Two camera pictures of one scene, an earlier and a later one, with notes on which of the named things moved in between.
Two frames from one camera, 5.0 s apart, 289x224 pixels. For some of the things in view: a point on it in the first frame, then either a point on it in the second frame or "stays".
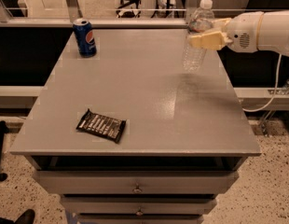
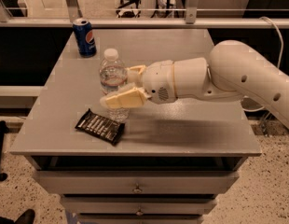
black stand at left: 3,128 stays
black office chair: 124,2 stays
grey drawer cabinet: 130,136 stays
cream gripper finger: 220,23 -> 138,67
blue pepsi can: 85,37 stays
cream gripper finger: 213,41 -> 131,97
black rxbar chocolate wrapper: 107,127 stays
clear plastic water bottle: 201,21 -> 113,74
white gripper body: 242,33 -> 158,79
